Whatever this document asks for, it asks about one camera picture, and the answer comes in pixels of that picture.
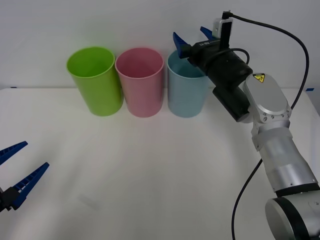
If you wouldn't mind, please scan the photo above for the pale blue plastic bin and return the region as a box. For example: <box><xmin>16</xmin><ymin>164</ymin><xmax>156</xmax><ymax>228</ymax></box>
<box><xmin>166</xmin><ymin>49</ymin><xmax>214</xmax><ymax>119</ymax></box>

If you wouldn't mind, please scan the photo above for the pink plastic bin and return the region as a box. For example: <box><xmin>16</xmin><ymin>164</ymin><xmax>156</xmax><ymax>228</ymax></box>
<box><xmin>114</xmin><ymin>47</ymin><xmax>165</xmax><ymax>118</ymax></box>

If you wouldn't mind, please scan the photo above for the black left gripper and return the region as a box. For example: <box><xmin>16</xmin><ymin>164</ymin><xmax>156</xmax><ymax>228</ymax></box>
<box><xmin>0</xmin><ymin>141</ymin><xmax>50</xmax><ymax>213</ymax></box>

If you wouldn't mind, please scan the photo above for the green plastic bin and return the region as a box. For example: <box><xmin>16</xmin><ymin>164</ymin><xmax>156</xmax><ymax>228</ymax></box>
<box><xmin>65</xmin><ymin>46</ymin><xmax>124</xmax><ymax>117</ymax></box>

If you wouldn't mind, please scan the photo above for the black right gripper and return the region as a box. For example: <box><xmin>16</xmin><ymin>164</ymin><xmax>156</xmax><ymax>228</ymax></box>
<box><xmin>172</xmin><ymin>26</ymin><xmax>231</xmax><ymax>75</ymax></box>

